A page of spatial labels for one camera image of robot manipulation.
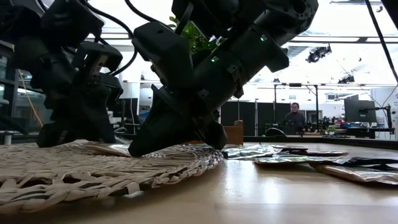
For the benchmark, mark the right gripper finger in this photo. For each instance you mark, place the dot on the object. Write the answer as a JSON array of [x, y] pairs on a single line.
[[216, 137], [161, 127]]

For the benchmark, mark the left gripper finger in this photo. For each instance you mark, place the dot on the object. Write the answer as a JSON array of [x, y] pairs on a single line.
[[56, 135], [90, 121]]

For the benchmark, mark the yellow black tea packets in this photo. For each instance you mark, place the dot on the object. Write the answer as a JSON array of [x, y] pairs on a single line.
[[109, 150]]

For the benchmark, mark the round woven straw placemat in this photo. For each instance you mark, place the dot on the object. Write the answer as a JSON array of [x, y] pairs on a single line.
[[93, 177]]

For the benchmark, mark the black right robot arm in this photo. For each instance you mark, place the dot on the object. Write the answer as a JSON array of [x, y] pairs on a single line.
[[289, 15]]

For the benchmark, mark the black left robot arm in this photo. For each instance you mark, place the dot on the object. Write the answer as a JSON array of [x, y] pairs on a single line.
[[68, 21]]

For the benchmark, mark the beige apple tea sachet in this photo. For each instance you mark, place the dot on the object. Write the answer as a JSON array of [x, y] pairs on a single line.
[[357, 174]]

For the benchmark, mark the black computer monitor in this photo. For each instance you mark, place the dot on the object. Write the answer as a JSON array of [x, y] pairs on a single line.
[[130, 107], [360, 110]]

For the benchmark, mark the green plant in black pot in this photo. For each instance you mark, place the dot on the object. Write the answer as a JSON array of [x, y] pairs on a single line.
[[197, 40]]

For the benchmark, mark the person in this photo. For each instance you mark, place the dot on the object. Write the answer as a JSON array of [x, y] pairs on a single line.
[[295, 121]]

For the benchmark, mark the black ceiling spotlight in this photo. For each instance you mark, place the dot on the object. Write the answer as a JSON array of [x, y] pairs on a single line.
[[317, 54]]

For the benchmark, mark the white cylinder post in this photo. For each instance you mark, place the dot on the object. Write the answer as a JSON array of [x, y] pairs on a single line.
[[7, 138]]

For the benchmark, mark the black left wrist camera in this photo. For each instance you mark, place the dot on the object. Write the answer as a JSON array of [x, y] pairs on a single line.
[[109, 56]]

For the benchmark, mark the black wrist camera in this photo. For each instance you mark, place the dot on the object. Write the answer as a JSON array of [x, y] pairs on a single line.
[[161, 53], [109, 56]]

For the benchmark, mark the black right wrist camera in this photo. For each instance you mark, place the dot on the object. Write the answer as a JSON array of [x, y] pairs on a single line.
[[161, 53]]

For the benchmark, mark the black metal table frame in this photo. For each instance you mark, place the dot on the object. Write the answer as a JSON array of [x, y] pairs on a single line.
[[311, 139]]

